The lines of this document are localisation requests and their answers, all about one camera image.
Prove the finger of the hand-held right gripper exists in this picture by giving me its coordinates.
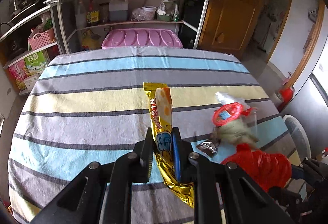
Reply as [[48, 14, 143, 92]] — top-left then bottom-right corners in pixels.
[[269, 186, 304, 212], [292, 157, 328, 183]]

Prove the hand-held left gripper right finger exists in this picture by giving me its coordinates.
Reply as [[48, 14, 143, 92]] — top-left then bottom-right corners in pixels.
[[172, 127, 296, 224]]

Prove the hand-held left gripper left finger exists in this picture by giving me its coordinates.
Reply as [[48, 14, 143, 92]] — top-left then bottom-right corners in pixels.
[[30, 127, 157, 224]]

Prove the gold snack wrapper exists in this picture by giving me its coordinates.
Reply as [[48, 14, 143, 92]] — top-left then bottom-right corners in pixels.
[[143, 82, 196, 208]]

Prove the red plastic bag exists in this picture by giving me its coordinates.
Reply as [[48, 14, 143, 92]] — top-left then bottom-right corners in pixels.
[[221, 143, 293, 192]]

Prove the white round trash bin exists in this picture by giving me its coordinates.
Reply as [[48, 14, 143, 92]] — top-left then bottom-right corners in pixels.
[[282, 114, 312, 160]]

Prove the small dark brown wrapper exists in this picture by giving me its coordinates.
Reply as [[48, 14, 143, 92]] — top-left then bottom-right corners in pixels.
[[196, 140, 218, 158]]

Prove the crumpled pale green wrapper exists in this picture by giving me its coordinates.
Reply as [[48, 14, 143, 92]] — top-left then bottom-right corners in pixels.
[[213, 122, 259, 149]]

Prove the silver fridge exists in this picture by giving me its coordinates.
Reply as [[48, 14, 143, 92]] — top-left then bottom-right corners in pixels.
[[279, 72, 328, 158]]

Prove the striped blanket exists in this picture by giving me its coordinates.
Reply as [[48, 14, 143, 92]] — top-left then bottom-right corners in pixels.
[[8, 46, 312, 224]]

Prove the red plastic object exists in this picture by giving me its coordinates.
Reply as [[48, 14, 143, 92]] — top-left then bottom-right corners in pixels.
[[278, 87, 295, 107]]

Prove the pink storage box lid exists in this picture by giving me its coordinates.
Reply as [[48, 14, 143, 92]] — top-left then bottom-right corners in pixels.
[[101, 29, 183, 50]]

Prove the yellow cooking oil bottle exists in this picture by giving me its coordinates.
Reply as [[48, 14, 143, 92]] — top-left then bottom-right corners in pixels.
[[81, 29, 101, 51]]

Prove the black appliance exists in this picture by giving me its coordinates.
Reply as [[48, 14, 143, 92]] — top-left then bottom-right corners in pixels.
[[177, 0, 205, 48]]

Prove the crumpled clear plastic bag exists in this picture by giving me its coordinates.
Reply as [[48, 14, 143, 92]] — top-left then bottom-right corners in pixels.
[[131, 8, 146, 22]]

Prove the white round container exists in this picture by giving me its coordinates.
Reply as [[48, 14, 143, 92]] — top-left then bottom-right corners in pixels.
[[142, 6, 157, 20]]

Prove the green carton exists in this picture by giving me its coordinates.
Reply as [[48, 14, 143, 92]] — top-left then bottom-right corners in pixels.
[[24, 49, 50, 76]]

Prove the white plastic bag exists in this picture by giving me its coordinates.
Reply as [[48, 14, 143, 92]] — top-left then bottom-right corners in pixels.
[[156, 0, 177, 16]]

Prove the glass jar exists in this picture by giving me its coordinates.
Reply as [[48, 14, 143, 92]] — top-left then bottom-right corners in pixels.
[[99, 2, 109, 23]]

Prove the red-cap yellow-label bottle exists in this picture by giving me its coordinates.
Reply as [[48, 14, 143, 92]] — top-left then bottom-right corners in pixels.
[[86, 0, 100, 27]]

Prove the pink carton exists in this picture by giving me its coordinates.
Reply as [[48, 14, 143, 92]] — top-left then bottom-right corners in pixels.
[[8, 63, 28, 91]]

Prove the wooden door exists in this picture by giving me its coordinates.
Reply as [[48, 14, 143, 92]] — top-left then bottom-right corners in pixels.
[[198, 0, 272, 59]]

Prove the pink woven basket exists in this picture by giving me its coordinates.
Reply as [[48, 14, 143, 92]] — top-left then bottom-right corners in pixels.
[[28, 27, 55, 50]]

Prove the black cooker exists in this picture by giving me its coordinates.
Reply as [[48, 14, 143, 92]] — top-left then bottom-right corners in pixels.
[[5, 35, 26, 59]]

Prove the low metal shelf rack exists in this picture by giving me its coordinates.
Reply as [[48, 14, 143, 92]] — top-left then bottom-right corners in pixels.
[[0, 5, 61, 92]]

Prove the clear packet with red ring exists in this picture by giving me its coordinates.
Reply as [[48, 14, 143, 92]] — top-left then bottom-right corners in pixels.
[[212, 91, 258, 128]]

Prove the wooden wall trim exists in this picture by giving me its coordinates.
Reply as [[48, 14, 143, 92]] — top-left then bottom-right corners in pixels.
[[287, 0, 326, 91]]

